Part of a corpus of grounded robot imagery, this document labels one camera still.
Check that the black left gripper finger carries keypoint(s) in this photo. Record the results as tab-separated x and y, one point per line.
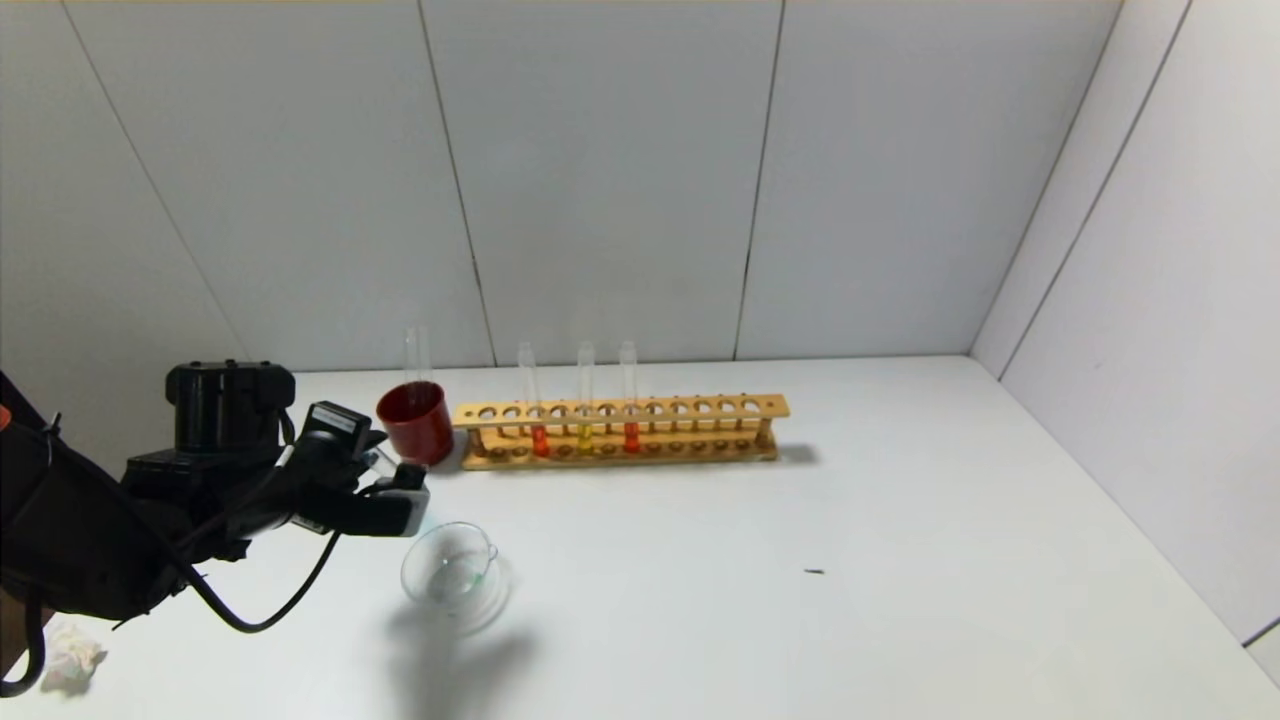
405	478
376	445

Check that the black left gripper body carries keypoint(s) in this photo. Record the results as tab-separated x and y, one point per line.
335	424

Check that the test tube with red pigment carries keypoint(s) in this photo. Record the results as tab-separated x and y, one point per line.
540	441

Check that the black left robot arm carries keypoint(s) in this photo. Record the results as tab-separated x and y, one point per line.
90	540

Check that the empty glass test tube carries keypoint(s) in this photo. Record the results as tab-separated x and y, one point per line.
418	355

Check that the test tube with yellow pigment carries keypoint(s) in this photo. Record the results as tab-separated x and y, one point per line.
586	438

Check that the test tube with orange-red pigment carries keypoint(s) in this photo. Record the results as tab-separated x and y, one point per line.
631	437

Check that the wooden test tube rack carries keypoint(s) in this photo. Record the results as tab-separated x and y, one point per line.
680	410

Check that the dark red cup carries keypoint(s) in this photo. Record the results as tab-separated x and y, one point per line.
420	430

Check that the clear glass beaker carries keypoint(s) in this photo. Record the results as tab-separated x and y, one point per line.
455	585

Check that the crumpled white tissue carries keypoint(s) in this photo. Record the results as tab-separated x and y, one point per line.
72	660

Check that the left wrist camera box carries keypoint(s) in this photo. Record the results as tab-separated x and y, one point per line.
370	515

